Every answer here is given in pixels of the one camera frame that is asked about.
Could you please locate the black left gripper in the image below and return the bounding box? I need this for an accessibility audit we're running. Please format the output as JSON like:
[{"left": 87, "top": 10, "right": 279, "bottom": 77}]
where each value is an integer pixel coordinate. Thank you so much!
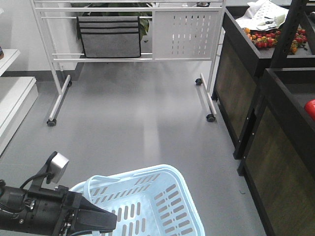
[{"left": 17, "top": 186, "right": 117, "bottom": 236}]

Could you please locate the light blue plastic basket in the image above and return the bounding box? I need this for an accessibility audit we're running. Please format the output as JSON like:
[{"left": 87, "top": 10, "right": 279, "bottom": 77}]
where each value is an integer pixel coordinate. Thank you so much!
[{"left": 71, "top": 164, "right": 205, "bottom": 236}]

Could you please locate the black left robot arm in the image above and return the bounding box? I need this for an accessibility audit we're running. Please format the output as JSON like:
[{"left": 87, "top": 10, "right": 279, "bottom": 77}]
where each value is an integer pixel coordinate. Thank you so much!
[{"left": 0, "top": 184, "right": 117, "bottom": 236}]

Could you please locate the white supermarket shelf unit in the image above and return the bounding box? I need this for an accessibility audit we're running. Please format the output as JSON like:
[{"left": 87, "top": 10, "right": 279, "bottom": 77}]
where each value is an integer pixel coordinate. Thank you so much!
[{"left": 0, "top": 49, "right": 38, "bottom": 152}]

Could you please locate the grey fabric organizer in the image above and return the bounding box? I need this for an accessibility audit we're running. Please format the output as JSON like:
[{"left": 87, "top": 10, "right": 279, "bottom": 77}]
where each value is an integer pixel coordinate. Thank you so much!
[{"left": 77, "top": 16, "right": 141, "bottom": 59}]

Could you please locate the black wooden produce stand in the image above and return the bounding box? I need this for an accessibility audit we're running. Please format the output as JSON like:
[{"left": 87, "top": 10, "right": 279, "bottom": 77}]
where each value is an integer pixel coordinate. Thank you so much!
[{"left": 213, "top": 0, "right": 315, "bottom": 236}]

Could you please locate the pile of cherry tomatoes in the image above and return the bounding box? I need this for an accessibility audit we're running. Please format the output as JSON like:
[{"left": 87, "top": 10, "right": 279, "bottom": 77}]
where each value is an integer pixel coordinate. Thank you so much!
[{"left": 242, "top": 28, "right": 308, "bottom": 55}]

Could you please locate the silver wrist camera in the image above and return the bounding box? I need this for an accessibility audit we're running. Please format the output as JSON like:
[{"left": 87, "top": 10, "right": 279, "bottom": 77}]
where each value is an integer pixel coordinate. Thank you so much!
[{"left": 46, "top": 151, "right": 69, "bottom": 184}]

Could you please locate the white rolling whiteboard frame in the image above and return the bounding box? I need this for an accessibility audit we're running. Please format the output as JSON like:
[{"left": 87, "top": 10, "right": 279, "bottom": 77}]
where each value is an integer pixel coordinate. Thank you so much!
[{"left": 31, "top": 0, "right": 225, "bottom": 126}]

